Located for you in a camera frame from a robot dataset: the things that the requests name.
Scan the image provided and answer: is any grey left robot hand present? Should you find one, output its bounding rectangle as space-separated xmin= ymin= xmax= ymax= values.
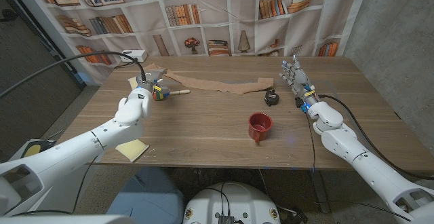
xmin=135 ymin=68 xmax=170 ymax=101

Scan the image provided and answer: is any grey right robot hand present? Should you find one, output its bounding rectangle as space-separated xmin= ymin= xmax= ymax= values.
xmin=279 ymin=54 xmax=319 ymax=108

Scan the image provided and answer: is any colourful brush with wooden handle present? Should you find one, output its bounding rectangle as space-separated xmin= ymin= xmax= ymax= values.
xmin=152 ymin=86 xmax=191 ymax=102

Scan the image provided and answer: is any tan adhesive wrap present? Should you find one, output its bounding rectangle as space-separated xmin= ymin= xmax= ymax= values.
xmin=144 ymin=63 xmax=275 ymax=95

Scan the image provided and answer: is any red mug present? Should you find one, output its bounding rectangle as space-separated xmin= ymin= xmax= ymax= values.
xmin=248 ymin=112 xmax=274 ymax=144

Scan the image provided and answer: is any white power box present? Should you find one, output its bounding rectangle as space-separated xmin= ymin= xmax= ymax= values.
xmin=119 ymin=50 xmax=149 ymax=63

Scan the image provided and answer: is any black tape measure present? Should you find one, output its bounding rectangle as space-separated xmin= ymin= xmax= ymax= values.
xmin=264 ymin=88 xmax=281 ymax=108

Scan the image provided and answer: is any yellow sponge near edge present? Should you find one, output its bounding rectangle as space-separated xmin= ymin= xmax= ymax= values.
xmin=115 ymin=138 xmax=150 ymax=163

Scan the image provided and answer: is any printed bookshelf backdrop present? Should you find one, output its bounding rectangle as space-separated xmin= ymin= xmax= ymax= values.
xmin=6 ymin=0 xmax=372 ymax=86

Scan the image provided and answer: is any grey table leg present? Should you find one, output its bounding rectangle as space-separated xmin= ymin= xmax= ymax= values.
xmin=309 ymin=169 xmax=332 ymax=214

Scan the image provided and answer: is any blue-grey bin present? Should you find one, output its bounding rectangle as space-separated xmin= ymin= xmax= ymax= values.
xmin=106 ymin=167 xmax=186 ymax=224

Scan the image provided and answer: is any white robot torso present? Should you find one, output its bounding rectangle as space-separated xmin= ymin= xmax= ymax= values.
xmin=182 ymin=182 xmax=281 ymax=224

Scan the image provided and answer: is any yellow and black panel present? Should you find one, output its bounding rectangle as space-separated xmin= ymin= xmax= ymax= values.
xmin=20 ymin=138 xmax=57 ymax=160

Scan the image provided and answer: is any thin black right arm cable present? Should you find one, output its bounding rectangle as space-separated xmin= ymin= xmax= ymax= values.
xmin=302 ymin=110 xmax=317 ymax=184

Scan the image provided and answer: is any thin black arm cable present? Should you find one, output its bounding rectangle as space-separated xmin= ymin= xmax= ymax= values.
xmin=302 ymin=110 xmax=317 ymax=184
xmin=9 ymin=152 xmax=102 ymax=217

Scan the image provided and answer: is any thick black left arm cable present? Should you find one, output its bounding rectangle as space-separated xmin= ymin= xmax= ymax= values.
xmin=0 ymin=51 xmax=148 ymax=100

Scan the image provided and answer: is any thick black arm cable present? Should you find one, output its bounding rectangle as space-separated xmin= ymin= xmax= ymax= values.
xmin=318 ymin=94 xmax=434 ymax=181
xmin=0 ymin=51 xmax=148 ymax=100

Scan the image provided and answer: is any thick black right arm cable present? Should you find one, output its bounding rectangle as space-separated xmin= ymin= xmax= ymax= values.
xmin=318 ymin=94 xmax=434 ymax=181

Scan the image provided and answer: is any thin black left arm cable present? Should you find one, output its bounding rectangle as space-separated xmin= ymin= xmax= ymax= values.
xmin=9 ymin=152 xmax=102 ymax=217

